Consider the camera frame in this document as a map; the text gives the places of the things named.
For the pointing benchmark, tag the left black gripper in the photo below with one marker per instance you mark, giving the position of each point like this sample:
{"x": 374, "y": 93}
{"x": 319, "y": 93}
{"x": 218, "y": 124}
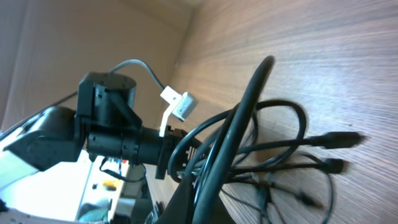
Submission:
{"x": 177, "y": 146}

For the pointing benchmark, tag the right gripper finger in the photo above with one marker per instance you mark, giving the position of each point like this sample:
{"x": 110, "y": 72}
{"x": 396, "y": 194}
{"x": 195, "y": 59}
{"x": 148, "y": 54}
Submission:
{"x": 180, "y": 208}

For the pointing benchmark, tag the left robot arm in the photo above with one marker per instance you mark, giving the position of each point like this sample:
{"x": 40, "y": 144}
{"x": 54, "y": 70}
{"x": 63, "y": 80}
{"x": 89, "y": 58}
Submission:
{"x": 103, "y": 123}

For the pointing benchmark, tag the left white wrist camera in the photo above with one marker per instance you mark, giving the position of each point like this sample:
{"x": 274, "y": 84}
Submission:
{"x": 180, "y": 106}

